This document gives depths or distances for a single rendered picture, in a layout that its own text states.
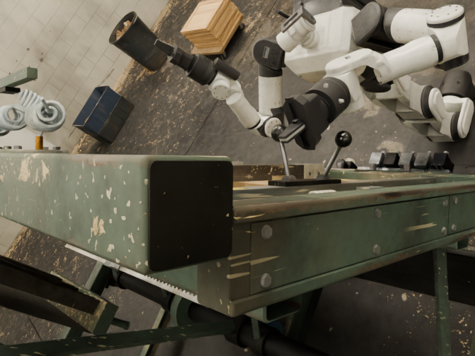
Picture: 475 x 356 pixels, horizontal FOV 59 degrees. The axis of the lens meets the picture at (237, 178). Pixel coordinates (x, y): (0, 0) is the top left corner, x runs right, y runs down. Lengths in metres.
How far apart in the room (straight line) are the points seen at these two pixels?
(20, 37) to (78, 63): 0.77
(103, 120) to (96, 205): 5.15
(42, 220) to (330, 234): 0.35
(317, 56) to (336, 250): 0.94
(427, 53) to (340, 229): 0.60
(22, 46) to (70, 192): 5.94
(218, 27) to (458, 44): 3.71
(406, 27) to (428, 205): 0.57
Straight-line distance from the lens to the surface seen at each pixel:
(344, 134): 0.95
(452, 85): 2.43
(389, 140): 2.83
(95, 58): 6.66
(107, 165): 0.40
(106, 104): 5.59
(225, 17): 4.71
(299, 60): 1.47
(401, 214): 0.71
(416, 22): 1.21
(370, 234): 0.63
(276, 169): 1.47
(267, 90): 1.60
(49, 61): 6.46
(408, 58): 1.06
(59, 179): 0.51
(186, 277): 0.68
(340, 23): 1.41
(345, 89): 0.98
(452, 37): 1.09
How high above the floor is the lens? 2.12
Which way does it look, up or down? 38 degrees down
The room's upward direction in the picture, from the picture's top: 52 degrees counter-clockwise
